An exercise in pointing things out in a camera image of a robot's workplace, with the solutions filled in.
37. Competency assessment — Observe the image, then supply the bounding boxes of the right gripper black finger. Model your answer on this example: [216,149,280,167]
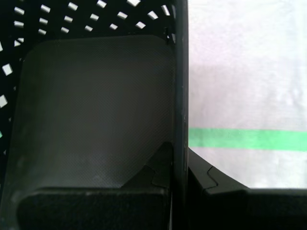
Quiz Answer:
[188,151,307,230]
[17,141,174,230]

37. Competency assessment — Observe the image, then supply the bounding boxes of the black perforated plastic basket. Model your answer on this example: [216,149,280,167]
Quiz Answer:
[0,0,190,230]

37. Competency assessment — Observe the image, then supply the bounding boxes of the long green tape strip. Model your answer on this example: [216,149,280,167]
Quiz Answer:
[189,128,307,152]

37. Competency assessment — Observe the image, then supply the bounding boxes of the white translucent table cover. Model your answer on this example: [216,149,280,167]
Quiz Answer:
[187,0,307,190]

